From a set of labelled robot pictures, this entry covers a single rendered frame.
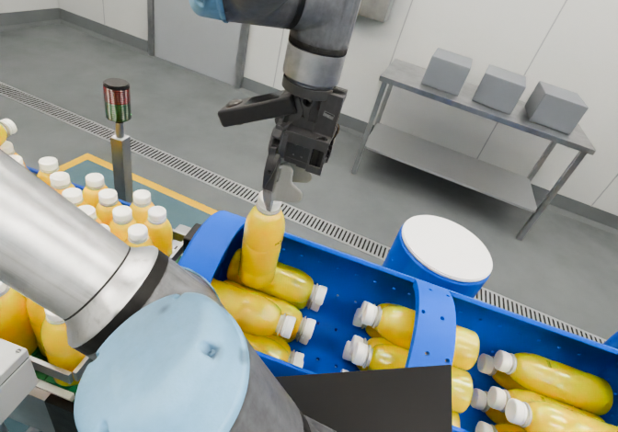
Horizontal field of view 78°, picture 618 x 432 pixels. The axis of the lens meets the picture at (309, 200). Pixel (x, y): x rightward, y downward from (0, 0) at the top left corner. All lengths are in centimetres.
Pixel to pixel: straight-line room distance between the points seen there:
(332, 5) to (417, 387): 42
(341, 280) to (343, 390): 42
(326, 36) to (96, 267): 34
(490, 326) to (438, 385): 51
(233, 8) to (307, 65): 11
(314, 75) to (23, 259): 34
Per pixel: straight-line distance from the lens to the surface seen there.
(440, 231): 125
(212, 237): 68
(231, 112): 55
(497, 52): 394
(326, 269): 86
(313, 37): 47
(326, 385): 51
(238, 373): 29
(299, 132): 52
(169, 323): 31
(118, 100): 114
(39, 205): 39
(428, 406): 44
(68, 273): 39
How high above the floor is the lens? 170
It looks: 35 degrees down
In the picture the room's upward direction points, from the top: 16 degrees clockwise
